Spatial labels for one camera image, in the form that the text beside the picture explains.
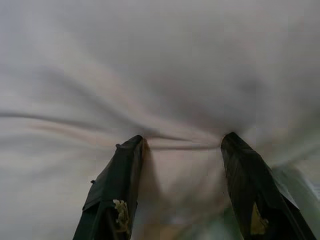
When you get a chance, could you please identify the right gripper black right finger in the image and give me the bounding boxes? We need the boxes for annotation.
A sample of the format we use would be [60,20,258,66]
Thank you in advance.
[220,131,318,240]

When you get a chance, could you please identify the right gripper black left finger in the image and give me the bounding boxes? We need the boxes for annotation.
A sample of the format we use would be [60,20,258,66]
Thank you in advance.
[72,134,145,240]

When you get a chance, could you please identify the pink floral pillow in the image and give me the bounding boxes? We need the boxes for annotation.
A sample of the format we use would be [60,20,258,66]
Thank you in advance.
[0,0,320,240]

